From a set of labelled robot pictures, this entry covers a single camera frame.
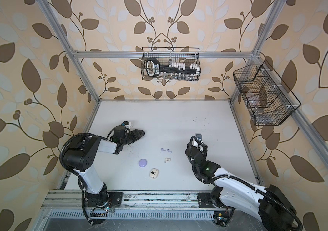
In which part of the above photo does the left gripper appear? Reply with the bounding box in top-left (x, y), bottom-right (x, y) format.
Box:
top-left (120, 129), bottom-right (144, 147)

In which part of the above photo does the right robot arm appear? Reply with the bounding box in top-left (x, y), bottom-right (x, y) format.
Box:
top-left (185, 134), bottom-right (303, 231)

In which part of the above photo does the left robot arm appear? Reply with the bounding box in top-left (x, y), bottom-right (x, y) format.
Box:
top-left (59, 121), bottom-right (145, 207)

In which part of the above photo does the purple round earbud case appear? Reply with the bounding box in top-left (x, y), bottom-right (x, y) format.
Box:
top-left (139, 159), bottom-right (147, 167)

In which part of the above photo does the beige earbud case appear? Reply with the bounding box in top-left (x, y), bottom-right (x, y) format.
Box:
top-left (149, 168), bottom-right (159, 179)

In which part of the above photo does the black tool in basket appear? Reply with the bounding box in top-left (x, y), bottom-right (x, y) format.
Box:
top-left (143, 58), bottom-right (201, 77)

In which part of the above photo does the back wall wire basket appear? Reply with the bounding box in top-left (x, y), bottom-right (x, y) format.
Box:
top-left (140, 46), bottom-right (201, 81)

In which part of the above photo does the wall wire basket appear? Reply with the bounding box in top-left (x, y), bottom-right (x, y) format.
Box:
top-left (233, 60), bottom-right (301, 126)
top-left (140, 46), bottom-right (201, 81)

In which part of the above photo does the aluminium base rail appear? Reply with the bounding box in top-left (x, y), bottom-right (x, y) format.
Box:
top-left (41, 190), bottom-right (280, 211)

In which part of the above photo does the right wall wire basket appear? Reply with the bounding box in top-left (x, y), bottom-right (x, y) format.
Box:
top-left (233, 60), bottom-right (301, 126)

